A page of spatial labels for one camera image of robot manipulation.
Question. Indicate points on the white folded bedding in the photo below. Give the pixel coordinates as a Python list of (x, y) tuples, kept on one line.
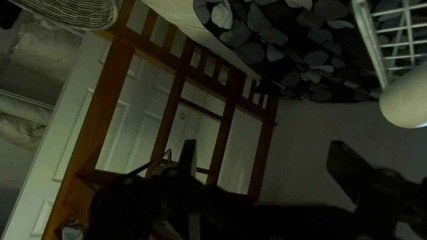
[(44, 54)]

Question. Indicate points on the white open door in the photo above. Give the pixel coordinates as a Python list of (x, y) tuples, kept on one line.
[(48, 161)]

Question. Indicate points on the woven grey trash can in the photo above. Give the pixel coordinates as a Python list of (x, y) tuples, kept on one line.
[(75, 14)]

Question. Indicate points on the white mattress sheet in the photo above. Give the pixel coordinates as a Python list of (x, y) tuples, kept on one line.
[(187, 21)]

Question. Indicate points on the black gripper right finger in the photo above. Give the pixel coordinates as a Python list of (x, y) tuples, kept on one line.
[(351, 174)]

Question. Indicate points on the wooden bunk bed frame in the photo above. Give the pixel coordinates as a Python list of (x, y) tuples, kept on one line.
[(107, 102)]

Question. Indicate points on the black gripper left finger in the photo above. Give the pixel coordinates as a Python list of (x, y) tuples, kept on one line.
[(189, 158)]

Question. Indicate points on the white pillow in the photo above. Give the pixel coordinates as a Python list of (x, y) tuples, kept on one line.
[(22, 125)]

